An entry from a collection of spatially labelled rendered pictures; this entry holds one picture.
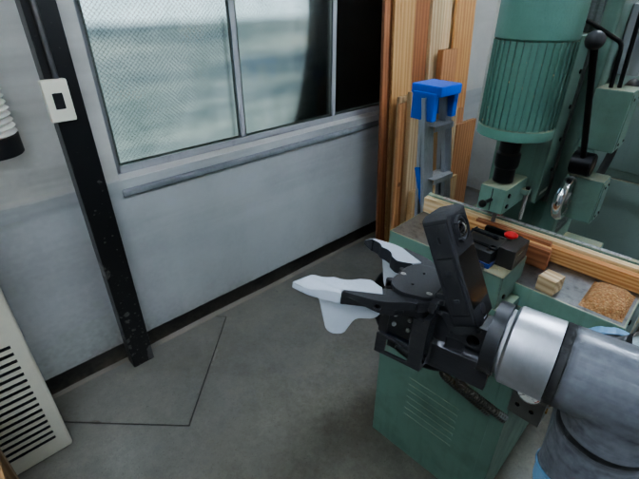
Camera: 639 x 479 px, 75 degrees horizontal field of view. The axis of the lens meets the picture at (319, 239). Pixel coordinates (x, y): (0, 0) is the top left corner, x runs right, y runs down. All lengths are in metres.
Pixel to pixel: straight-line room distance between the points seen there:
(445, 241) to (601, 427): 0.19
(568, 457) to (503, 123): 0.79
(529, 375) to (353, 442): 1.44
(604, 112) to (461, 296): 0.95
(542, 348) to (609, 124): 0.95
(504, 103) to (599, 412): 0.80
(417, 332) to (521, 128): 0.75
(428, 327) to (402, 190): 2.22
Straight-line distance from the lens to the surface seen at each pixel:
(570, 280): 1.19
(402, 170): 2.59
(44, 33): 1.62
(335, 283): 0.42
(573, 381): 0.41
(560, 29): 1.07
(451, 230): 0.39
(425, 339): 0.43
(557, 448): 0.48
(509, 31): 1.08
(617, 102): 1.29
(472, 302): 0.41
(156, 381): 2.12
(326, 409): 1.89
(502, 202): 1.18
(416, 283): 0.43
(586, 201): 1.33
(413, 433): 1.69
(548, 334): 0.41
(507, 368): 0.41
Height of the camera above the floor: 1.50
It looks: 30 degrees down
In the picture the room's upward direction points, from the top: straight up
